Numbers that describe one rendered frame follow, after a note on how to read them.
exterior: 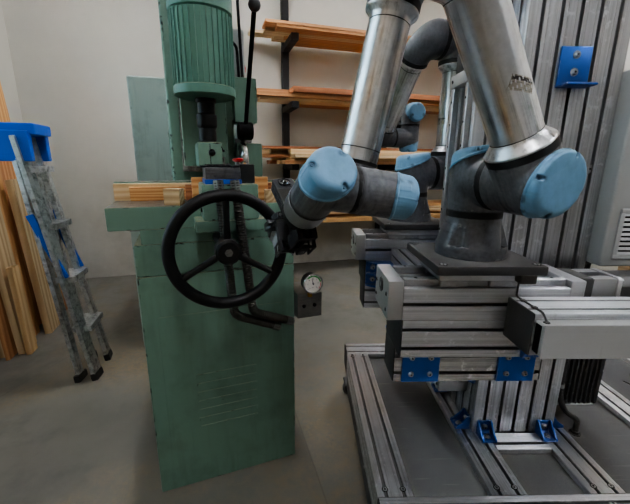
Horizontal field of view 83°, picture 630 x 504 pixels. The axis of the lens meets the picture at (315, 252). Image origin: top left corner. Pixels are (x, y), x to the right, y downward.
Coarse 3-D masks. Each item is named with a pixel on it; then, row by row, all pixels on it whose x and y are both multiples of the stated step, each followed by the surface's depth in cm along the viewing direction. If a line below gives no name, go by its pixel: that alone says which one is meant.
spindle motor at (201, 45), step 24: (168, 0) 95; (192, 0) 92; (216, 0) 95; (168, 24) 99; (192, 24) 94; (216, 24) 96; (192, 48) 95; (216, 48) 97; (192, 72) 97; (216, 72) 99; (192, 96) 102; (216, 96) 102
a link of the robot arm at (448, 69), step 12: (456, 48) 114; (444, 60) 117; (456, 60) 115; (444, 72) 120; (444, 84) 120; (444, 96) 121; (444, 108) 121; (444, 120) 122; (444, 132) 122; (444, 144) 123; (432, 156) 126; (444, 156) 123; (444, 168) 122
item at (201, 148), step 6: (198, 144) 104; (204, 144) 104; (210, 144) 105; (216, 144) 106; (198, 150) 104; (204, 150) 105; (216, 150) 106; (222, 150) 108; (198, 156) 105; (204, 156) 105; (210, 156) 106; (216, 156) 106; (222, 156) 107; (198, 162) 106; (204, 162) 105; (210, 162) 106; (216, 162) 107; (222, 162) 107
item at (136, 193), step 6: (174, 186) 109; (180, 186) 110; (132, 192) 104; (138, 192) 105; (144, 192) 105; (150, 192) 106; (156, 192) 106; (162, 192) 107; (132, 198) 104; (138, 198) 105; (144, 198) 106; (150, 198) 106; (156, 198) 107; (162, 198) 107
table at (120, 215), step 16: (112, 208) 90; (128, 208) 91; (144, 208) 92; (160, 208) 94; (176, 208) 95; (272, 208) 104; (112, 224) 90; (128, 224) 92; (144, 224) 93; (160, 224) 94; (192, 224) 97; (208, 224) 90; (256, 224) 94
